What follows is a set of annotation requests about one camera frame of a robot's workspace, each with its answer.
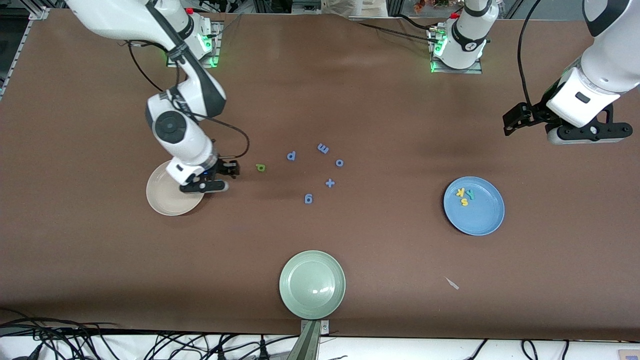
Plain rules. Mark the blue foam letter x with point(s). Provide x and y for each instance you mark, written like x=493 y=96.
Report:
x=330 y=183

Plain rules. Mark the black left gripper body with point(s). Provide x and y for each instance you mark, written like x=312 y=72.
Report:
x=536 y=114

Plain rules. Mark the grey metal camera post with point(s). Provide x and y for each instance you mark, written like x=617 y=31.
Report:
x=307 y=345

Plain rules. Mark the tan box corner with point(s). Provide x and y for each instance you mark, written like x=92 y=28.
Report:
x=629 y=355

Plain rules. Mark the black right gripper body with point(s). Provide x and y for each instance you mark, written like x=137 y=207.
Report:
x=222 y=167

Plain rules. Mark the green foam letter p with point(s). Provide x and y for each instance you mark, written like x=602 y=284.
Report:
x=263 y=167

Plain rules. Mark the blue foam letter m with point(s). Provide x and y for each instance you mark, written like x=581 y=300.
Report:
x=323 y=148

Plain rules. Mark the blue foam letter p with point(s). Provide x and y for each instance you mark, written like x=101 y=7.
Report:
x=294 y=154

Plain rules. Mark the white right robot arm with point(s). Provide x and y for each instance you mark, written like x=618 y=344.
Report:
x=175 y=130

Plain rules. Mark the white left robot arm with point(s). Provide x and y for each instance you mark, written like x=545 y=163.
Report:
x=595 y=85

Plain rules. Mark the person in beige clothes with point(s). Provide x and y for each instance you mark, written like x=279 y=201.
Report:
x=350 y=6

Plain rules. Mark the small white paper scrap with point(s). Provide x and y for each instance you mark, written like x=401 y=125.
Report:
x=452 y=283

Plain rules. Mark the teal foam letter y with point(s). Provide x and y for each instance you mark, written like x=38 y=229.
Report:
x=470 y=194

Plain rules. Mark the orange flower decoration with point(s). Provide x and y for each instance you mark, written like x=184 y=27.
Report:
x=430 y=4

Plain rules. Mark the blue foam letter g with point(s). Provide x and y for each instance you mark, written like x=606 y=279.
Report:
x=306 y=199

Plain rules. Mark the beige round plate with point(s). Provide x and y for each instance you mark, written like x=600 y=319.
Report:
x=165 y=200

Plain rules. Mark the aluminium frame rail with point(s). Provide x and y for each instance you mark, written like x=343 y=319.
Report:
x=14 y=62

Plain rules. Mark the blue round plate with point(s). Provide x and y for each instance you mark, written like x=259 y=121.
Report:
x=480 y=217

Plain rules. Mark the green round plate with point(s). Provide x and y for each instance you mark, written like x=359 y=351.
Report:
x=312 y=285

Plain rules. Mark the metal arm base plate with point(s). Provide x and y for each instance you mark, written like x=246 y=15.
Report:
x=457 y=71
x=216 y=50

